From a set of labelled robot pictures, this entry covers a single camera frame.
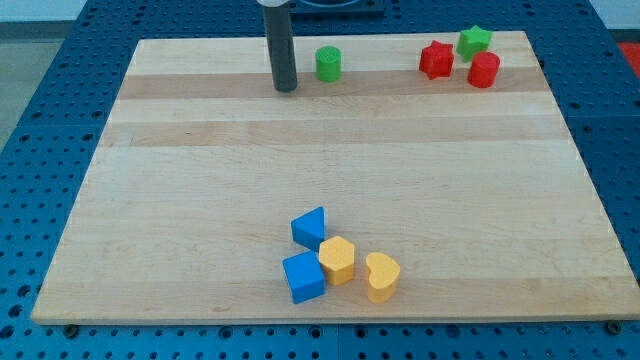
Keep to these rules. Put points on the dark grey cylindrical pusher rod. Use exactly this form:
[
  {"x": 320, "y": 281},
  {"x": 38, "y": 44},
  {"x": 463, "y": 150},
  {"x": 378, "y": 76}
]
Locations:
[{"x": 279, "y": 36}]

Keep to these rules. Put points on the green cylinder block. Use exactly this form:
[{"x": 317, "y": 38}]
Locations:
[{"x": 328, "y": 63}]

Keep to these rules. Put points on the red star block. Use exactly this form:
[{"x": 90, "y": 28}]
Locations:
[{"x": 437, "y": 60}]

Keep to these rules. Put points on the green star block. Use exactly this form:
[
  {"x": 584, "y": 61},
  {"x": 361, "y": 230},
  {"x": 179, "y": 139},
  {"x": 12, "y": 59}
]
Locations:
[{"x": 472, "y": 41}]

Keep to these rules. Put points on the red cylinder block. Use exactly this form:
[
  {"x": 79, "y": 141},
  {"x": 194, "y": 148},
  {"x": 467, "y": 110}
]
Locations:
[{"x": 484, "y": 69}]

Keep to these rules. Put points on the blue triangle block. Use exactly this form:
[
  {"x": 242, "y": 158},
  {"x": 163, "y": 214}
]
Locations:
[{"x": 308, "y": 230}]

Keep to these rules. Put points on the light wooden board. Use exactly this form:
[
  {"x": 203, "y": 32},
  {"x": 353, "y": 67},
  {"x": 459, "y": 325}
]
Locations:
[{"x": 480, "y": 195}]

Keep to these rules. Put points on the yellow hexagon block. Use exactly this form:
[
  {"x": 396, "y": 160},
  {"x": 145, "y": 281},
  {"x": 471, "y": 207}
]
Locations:
[{"x": 337, "y": 259}]

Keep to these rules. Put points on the blue cube block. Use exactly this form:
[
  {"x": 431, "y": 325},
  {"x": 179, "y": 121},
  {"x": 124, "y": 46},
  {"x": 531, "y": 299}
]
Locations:
[{"x": 304, "y": 276}]

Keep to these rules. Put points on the yellow heart block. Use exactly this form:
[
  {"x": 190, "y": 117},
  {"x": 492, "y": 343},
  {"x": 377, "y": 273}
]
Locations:
[{"x": 382, "y": 276}]

